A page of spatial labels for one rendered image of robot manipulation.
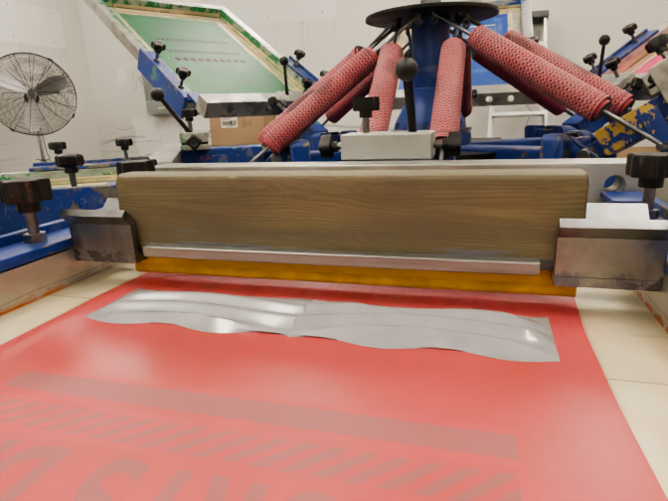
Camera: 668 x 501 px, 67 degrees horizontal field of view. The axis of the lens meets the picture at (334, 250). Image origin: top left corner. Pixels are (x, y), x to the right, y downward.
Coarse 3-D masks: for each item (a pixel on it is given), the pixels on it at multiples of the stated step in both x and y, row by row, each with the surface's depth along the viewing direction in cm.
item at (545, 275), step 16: (336, 272) 45; (352, 272) 44; (368, 272) 44; (384, 272) 43; (400, 272) 43; (416, 272) 43; (432, 272) 42; (448, 272) 42; (464, 272) 41; (544, 272) 40
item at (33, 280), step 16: (48, 256) 47; (64, 256) 48; (0, 272) 42; (16, 272) 44; (32, 272) 45; (48, 272) 47; (64, 272) 48; (80, 272) 50; (96, 272) 53; (0, 288) 42; (16, 288) 44; (32, 288) 45; (48, 288) 47; (0, 304) 42; (16, 304) 44; (656, 304) 36
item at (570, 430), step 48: (336, 288) 45; (384, 288) 45; (432, 288) 44; (576, 336) 34; (288, 384) 30; (336, 384) 30; (384, 384) 29; (432, 384) 29; (480, 384) 29; (528, 384) 29; (576, 384) 29; (528, 432) 25; (576, 432) 24; (624, 432) 24; (528, 480) 21; (576, 480) 21; (624, 480) 21
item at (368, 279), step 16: (176, 272) 50; (192, 272) 49; (208, 272) 48; (224, 272) 48; (240, 272) 47; (256, 272) 47; (272, 272) 46; (288, 272) 46; (304, 272) 46; (320, 272) 45; (448, 288) 42; (464, 288) 42; (480, 288) 41; (496, 288) 41; (512, 288) 41; (528, 288) 40; (544, 288) 40; (560, 288) 40; (576, 288) 39
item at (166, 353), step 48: (144, 288) 48; (192, 288) 47; (240, 288) 46; (288, 288) 46; (48, 336) 38; (96, 336) 38; (144, 336) 37; (192, 336) 37; (240, 336) 36; (0, 384) 31; (192, 384) 30; (240, 384) 30
